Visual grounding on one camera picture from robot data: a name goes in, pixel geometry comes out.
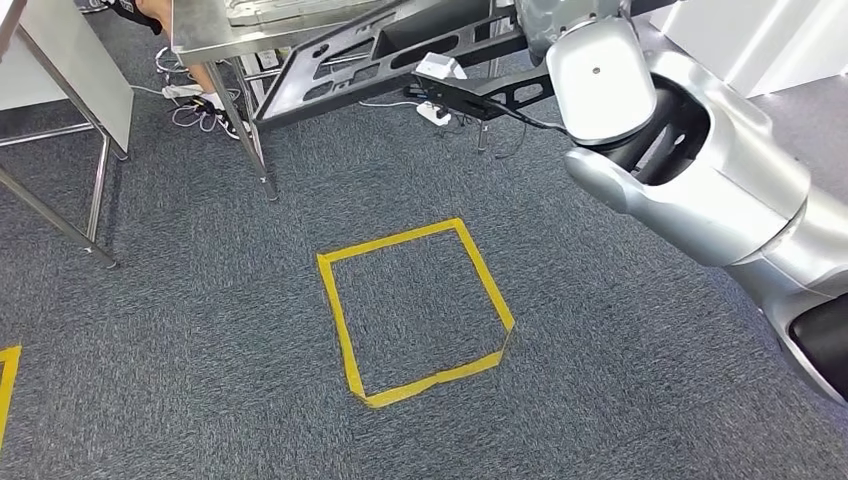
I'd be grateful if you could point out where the white table with steel legs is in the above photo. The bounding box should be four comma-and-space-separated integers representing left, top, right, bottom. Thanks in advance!
0, 0, 135, 270

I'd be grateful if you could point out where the white power strip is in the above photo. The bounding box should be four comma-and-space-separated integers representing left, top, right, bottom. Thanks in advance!
160, 82, 205, 101
415, 99, 454, 128

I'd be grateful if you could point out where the grey moulded panel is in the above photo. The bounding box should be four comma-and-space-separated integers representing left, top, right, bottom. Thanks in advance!
225, 0, 399, 28

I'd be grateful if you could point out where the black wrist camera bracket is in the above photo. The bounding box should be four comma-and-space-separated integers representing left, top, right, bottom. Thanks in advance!
404, 62, 558, 123

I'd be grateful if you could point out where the yellow floor tape square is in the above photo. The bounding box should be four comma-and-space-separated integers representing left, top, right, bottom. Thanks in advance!
316, 217, 517, 410

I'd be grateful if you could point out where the stainless steel workbench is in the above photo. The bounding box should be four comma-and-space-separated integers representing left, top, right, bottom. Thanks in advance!
170, 0, 505, 202

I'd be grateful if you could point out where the white looped cable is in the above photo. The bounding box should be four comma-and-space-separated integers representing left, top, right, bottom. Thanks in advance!
153, 44, 223, 132

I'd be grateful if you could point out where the black plastic plate holder part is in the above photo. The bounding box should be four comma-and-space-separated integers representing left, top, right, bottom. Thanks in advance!
253, 0, 539, 132

